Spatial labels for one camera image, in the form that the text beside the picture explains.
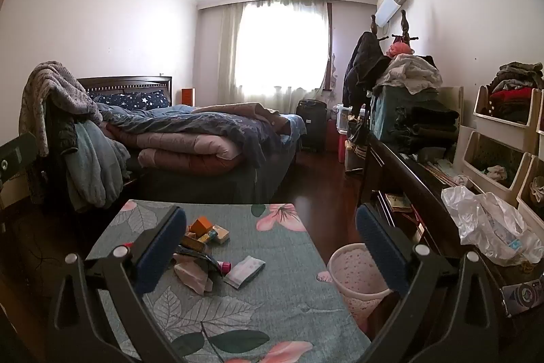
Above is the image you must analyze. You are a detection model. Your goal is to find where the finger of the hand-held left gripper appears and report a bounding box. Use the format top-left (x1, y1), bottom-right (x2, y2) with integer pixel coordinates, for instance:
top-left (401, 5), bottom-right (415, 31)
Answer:
top-left (0, 132), bottom-right (39, 183)

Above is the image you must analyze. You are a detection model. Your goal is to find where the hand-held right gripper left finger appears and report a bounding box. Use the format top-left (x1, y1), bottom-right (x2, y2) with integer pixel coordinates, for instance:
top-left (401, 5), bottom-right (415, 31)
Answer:
top-left (47, 205), bottom-right (188, 363)

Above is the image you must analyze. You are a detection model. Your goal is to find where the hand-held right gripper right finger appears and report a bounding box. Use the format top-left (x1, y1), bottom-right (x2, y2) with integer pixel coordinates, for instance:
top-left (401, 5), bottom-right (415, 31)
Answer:
top-left (356, 203), bottom-right (500, 363)

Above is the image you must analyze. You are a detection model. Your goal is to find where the pink speckled wastebasket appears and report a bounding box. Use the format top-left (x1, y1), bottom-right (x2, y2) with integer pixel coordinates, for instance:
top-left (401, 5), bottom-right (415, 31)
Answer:
top-left (326, 243), bottom-right (394, 334)

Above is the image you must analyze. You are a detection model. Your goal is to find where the pink tissue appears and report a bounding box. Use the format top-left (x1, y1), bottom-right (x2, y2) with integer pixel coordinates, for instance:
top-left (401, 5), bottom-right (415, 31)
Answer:
top-left (172, 254), bottom-right (215, 296)

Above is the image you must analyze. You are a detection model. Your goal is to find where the orange box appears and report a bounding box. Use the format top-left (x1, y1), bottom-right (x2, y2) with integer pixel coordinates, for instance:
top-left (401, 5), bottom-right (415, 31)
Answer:
top-left (189, 217), bottom-right (213, 236)

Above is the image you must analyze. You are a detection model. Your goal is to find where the row of books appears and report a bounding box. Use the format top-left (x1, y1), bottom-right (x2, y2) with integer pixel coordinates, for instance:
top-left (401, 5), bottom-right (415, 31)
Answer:
top-left (385, 193), bottom-right (426, 241)

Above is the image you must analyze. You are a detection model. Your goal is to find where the dark wooden desk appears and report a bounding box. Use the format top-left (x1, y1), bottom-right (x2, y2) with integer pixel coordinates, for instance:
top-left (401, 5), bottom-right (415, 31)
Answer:
top-left (357, 131), bottom-right (544, 363)

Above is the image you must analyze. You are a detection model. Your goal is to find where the dark wooden bed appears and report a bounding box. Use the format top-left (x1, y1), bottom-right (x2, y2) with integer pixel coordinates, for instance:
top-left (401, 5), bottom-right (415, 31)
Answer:
top-left (76, 76), bottom-right (307, 205)

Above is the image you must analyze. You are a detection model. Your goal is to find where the white plastic bag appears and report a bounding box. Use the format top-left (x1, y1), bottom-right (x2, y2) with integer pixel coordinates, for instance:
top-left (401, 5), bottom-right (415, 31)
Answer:
top-left (441, 185), bottom-right (544, 267)

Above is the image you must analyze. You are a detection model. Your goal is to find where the red box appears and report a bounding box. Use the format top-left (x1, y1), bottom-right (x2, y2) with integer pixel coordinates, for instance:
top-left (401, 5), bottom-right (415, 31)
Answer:
top-left (338, 131), bottom-right (352, 164)

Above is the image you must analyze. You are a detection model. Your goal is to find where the folded pink quilt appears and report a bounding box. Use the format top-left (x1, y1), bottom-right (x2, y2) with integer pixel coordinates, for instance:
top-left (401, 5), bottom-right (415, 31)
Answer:
top-left (106, 120), bottom-right (244, 177)

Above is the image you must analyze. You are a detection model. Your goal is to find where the floral teal tablecloth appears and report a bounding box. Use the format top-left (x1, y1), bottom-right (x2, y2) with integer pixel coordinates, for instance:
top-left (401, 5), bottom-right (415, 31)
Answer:
top-left (85, 199), bottom-right (372, 363)

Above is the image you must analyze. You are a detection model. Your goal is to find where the dark handbag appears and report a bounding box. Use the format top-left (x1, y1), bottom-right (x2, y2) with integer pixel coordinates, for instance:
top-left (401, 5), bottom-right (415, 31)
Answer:
top-left (347, 120), bottom-right (371, 160)

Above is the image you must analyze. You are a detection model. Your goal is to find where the star print pillow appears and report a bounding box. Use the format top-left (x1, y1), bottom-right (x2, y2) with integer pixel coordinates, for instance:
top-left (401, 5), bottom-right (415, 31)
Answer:
top-left (91, 89), bottom-right (171, 111)

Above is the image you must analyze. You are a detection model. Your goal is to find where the white storage bin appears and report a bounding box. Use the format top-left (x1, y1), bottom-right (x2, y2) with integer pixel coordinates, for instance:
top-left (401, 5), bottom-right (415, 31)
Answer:
top-left (461, 129), bottom-right (532, 207)
top-left (535, 88), bottom-right (544, 134)
top-left (516, 152), bottom-right (544, 221)
top-left (473, 84), bottom-right (542, 133)

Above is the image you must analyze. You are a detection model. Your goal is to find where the white plastic container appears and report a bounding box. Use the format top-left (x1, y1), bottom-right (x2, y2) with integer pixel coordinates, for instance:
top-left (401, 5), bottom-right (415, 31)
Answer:
top-left (334, 103), bottom-right (356, 134)

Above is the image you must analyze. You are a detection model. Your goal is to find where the blue quilt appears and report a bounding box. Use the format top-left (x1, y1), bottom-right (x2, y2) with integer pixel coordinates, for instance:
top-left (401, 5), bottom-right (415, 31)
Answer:
top-left (102, 103), bottom-right (307, 169)

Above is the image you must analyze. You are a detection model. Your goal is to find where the teal storage box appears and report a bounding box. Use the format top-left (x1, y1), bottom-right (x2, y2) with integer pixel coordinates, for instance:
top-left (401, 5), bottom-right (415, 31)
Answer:
top-left (369, 84), bottom-right (440, 143)

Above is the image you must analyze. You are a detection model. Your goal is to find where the small white cloth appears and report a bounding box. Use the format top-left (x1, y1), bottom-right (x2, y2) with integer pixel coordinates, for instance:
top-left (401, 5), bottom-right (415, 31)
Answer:
top-left (484, 165), bottom-right (509, 182)

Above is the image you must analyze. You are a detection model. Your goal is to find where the black suitcase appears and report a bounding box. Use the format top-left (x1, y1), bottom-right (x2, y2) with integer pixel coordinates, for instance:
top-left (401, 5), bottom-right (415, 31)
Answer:
top-left (295, 99), bottom-right (328, 153)

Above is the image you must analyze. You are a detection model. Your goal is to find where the printed cardboard box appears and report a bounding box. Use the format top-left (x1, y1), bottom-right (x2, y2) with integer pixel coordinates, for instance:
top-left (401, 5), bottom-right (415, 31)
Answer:
top-left (499, 274), bottom-right (544, 319)

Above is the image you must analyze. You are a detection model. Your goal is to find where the brown blanket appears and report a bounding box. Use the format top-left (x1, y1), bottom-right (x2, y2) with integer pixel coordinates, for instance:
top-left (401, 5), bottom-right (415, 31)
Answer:
top-left (191, 102), bottom-right (294, 134)

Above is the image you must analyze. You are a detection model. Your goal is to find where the white cloth pile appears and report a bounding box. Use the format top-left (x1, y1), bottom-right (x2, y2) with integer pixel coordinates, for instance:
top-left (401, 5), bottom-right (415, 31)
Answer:
top-left (374, 53), bottom-right (443, 94)

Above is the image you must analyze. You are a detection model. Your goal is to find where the pink hat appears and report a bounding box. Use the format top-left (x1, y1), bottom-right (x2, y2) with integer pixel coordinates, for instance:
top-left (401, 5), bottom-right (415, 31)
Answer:
top-left (387, 40), bottom-right (415, 58)

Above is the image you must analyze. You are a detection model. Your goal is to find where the pile of clothes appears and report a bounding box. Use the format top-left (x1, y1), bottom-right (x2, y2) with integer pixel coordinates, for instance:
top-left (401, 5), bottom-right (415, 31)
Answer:
top-left (487, 61), bottom-right (544, 121)

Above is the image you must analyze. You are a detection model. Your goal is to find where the dark red curtain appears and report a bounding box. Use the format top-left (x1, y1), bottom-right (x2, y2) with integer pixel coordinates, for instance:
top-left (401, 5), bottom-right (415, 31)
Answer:
top-left (321, 1), bottom-right (336, 90)

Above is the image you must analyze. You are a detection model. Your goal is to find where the white sheer curtain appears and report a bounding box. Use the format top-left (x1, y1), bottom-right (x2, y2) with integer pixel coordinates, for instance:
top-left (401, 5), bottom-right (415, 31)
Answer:
top-left (219, 0), bottom-right (332, 109)

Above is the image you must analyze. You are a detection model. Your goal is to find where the wooden coat rack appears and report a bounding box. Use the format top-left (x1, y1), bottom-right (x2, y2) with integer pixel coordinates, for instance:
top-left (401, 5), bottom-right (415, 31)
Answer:
top-left (370, 10), bottom-right (419, 49)

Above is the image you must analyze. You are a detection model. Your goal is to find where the white air conditioner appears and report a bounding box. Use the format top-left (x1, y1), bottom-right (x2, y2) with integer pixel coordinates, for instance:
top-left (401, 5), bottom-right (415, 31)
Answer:
top-left (374, 0), bottom-right (409, 28)

